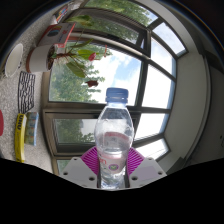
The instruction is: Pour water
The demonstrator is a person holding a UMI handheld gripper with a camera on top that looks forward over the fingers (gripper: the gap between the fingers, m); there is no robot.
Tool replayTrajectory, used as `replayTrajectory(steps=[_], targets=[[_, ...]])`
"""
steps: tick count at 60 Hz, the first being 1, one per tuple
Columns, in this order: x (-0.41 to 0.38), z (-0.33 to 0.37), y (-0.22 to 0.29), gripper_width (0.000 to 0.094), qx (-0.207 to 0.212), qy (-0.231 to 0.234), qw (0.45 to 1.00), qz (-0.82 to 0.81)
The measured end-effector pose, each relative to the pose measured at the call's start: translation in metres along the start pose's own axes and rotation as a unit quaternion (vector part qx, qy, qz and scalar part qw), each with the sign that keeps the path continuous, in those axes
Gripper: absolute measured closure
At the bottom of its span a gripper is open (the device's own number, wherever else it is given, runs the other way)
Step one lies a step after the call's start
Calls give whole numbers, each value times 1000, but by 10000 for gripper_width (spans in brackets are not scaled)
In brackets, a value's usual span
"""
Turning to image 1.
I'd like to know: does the colourful flat book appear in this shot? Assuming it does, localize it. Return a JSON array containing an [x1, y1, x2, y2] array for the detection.
[[53, 3, 74, 24]]

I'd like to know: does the clear blue-capped water bottle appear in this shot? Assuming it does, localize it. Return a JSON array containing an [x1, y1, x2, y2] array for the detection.
[[93, 87, 135, 190]]

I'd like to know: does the light blue packet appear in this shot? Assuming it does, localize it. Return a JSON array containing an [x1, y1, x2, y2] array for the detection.
[[24, 111, 40, 147]]

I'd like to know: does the red and white box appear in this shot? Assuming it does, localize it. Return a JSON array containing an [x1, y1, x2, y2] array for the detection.
[[37, 22, 77, 49]]

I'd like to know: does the long yellow box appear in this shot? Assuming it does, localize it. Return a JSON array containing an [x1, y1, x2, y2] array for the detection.
[[14, 113, 28, 164]]

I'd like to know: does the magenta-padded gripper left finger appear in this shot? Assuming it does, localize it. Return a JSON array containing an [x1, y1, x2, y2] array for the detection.
[[59, 146, 102, 189]]

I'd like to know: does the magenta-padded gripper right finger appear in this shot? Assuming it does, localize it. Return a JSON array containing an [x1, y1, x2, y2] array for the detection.
[[125, 146, 168, 190]]

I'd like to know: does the red-flowered plant in white pot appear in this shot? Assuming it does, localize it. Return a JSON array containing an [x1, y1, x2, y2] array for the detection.
[[25, 14, 109, 88]]

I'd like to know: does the black patterned trivet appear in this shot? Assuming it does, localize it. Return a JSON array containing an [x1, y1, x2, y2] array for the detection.
[[17, 70, 36, 114]]

